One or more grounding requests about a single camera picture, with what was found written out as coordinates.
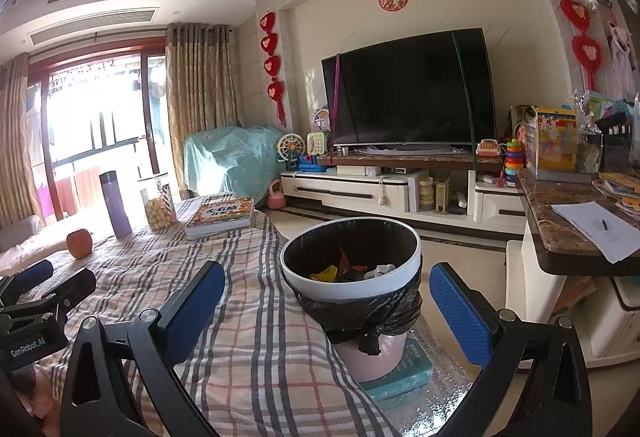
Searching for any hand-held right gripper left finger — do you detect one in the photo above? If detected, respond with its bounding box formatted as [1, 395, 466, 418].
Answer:
[60, 260, 227, 437]

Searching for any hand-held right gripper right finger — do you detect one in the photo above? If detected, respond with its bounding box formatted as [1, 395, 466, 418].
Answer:
[429, 262, 593, 437]

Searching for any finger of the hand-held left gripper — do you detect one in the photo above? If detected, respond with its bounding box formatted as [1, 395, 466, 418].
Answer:
[0, 268, 97, 318]
[0, 260, 54, 304]

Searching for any white bin with black liner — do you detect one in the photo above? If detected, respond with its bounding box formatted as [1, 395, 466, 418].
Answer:
[280, 219, 423, 383]

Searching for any orange snack packet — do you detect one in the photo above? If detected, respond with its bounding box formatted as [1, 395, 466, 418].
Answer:
[336, 247, 368, 281]

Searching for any pink covered sofa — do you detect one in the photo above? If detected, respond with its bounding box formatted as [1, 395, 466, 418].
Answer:
[0, 214, 76, 270]

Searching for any apple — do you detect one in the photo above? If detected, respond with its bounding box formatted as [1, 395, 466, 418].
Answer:
[67, 228, 94, 260]

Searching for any teal book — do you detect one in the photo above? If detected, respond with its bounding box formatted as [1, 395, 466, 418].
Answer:
[360, 339, 434, 401]

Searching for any purple bottle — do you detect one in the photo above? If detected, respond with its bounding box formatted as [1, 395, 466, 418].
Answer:
[98, 170, 133, 238]

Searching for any clear cookie jar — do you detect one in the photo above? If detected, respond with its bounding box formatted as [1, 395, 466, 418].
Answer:
[139, 174, 177, 232]

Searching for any wooden toy building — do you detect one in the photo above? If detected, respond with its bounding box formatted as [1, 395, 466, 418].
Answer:
[434, 180, 451, 215]

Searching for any marble counter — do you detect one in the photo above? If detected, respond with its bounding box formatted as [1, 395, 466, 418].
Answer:
[515, 167, 640, 275]

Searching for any beige curtain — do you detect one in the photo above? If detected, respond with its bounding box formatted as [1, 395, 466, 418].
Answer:
[0, 52, 43, 228]
[165, 23, 238, 198]

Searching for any pink kettlebell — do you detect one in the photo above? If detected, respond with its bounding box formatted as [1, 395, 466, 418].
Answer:
[266, 181, 287, 210]

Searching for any teal covered furniture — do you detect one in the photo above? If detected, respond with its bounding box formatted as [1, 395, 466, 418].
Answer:
[182, 127, 288, 208]

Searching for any white paper sheet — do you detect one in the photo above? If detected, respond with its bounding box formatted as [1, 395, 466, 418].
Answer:
[551, 201, 640, 264]

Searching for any white TV cabinet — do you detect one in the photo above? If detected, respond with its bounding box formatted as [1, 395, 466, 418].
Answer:
[280, 152, 531, 238]

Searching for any balcony glass door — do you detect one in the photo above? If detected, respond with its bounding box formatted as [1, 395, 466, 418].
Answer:
[27, 48, 168, 223]

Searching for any ferris wheel toy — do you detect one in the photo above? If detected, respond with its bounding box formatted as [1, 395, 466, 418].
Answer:
[276, 133, 303, 168]

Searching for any colourful picture box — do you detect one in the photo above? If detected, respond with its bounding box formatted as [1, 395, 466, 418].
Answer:
[535, 106, 578, 174]

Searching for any pile of booklets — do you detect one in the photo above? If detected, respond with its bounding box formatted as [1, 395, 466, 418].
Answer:
[592, 172, 640, 214]

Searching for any green stick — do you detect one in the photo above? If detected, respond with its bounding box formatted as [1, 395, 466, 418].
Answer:
[450, 31, 477, 170]

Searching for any black box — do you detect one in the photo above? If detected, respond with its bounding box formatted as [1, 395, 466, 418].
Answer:
[595, 114, 637, 173]

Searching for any black television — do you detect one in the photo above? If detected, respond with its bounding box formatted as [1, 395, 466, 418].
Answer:
[321, 28, 496, 148]

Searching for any pink hanging garment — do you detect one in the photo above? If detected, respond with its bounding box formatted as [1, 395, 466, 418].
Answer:
[607, 24, 634, 93]

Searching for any stacking ring toy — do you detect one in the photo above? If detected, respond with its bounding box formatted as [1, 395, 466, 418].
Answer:
[502, 140, 525, 188]

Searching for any red heart string decoration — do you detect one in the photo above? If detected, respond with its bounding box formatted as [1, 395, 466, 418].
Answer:
[258, 12, 288, 125]
[529, 0, 603, 90]

